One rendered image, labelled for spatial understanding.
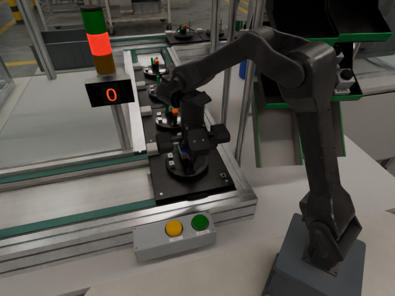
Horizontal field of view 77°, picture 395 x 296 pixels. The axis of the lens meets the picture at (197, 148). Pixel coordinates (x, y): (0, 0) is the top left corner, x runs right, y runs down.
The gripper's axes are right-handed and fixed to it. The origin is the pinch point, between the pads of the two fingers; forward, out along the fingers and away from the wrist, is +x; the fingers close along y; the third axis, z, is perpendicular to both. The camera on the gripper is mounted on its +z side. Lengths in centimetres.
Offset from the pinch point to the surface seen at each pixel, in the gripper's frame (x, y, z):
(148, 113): 10.7, -9.1, -41.5
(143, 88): 11, -9, -66
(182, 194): 12.3, -4.1, 3.0
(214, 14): -9, 42, -115
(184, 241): 14.3, -6.5, 16.5
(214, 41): 8, 44, -117
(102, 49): -23.6, -18.4, -17.4
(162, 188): 12.2, -9.4, -0.6
